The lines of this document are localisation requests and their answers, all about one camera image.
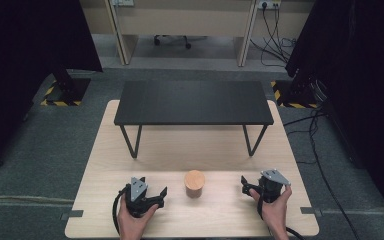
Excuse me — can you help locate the black floor cables bundle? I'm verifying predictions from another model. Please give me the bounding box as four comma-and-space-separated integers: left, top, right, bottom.
249, 5, 298, 68

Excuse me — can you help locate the person's left hand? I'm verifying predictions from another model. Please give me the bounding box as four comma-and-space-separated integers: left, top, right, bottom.
116, 196, 160, 237

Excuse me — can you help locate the long black floor cable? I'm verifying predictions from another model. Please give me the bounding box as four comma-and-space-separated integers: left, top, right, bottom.
282, 108, 362, 240

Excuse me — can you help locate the grey floor tape strip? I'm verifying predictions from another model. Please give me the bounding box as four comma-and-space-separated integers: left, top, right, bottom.
60, 209, 85, 221
299, 206, 323, 218

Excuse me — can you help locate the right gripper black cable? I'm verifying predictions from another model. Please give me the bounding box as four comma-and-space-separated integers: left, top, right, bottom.
256, 193, 306, 240

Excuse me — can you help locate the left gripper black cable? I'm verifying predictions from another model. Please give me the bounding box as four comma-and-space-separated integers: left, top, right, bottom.
111, 186, 130, 235

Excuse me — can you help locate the small black metal-legged shelf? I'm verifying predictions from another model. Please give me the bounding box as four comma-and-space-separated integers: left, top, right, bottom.
113, 79, 275, 160

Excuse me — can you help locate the person's right hand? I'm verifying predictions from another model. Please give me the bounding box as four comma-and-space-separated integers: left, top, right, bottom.
248, 184, 294, 233

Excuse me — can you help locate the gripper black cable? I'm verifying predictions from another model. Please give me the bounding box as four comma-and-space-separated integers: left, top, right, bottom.
256, 193, 306, 240
111, 186, 130, 235

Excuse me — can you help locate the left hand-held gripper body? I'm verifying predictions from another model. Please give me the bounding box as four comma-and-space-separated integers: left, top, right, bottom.
124, 176, 155, 219

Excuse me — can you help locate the wall power socket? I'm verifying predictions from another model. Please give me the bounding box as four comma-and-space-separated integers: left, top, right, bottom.
111, 0, 136, 8
256, 0, 282, 10

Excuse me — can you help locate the black curtain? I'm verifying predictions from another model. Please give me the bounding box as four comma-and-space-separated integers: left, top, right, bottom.
285, 0, 384, 229
0, 0, 104, 175

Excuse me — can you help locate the wooden cylinder jar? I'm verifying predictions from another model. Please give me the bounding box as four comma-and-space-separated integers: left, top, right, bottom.
183, 169, 207, 200

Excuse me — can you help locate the black office chair base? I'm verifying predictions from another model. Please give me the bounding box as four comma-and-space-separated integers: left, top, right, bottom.
152, 34, 193, 51

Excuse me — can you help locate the striped-edge stand base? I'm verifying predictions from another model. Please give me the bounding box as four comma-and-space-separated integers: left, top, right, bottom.
40, 77, 92, 107
270, 79, 320, 110

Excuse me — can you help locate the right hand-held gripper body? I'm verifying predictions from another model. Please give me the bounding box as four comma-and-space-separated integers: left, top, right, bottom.
257, 168, 292, 204

